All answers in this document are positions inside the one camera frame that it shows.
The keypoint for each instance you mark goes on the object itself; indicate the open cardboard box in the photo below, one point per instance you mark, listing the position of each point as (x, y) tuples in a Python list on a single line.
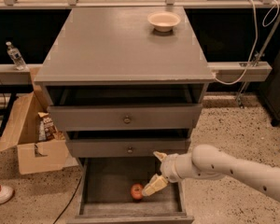
[(22, 132)]

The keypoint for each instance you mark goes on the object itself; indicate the black table leg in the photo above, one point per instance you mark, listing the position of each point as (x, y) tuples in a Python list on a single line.
[(11, 101)]

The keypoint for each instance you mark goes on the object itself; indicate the grey top drawer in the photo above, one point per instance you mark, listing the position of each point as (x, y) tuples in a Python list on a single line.
[(123, 107)]

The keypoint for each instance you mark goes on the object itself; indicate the clear plastic water bottle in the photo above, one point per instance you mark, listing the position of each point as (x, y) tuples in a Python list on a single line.
[(15, 56)]

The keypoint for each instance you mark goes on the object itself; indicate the brown snack bag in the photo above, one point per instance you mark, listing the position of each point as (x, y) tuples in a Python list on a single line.
[(46, 127)]

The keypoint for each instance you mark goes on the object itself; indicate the metal pole stand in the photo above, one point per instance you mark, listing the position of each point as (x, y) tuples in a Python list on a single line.
[(245, 85)]

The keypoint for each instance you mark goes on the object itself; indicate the grey drawer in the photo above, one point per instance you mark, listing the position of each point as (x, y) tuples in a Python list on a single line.
[(123, 107), (106, 194), (126, 143)]

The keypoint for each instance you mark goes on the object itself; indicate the grey middle drawer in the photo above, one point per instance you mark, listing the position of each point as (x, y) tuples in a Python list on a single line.
[(126, 143)]

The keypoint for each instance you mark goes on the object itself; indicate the beige bowl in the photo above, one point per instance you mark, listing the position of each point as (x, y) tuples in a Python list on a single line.
[(163, 21)]

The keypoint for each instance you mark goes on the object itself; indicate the red apple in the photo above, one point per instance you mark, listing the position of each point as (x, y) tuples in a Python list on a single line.
[(136, 191)]

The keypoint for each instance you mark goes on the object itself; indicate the grey bottom drawer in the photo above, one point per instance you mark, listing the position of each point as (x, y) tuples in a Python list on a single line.
[(106, 194)]

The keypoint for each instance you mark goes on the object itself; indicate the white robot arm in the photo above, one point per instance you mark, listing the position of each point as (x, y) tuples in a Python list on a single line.
[(208, 162)]

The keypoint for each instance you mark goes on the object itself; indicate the grey wooden drawer cabinet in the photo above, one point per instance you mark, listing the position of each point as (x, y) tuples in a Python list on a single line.
[(118, 46)]

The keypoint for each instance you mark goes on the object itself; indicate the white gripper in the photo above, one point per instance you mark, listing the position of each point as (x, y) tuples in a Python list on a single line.
[(168, 167)]

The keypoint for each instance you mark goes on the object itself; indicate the white and red shoe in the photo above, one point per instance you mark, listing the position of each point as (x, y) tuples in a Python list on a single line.
[(6, 193)]

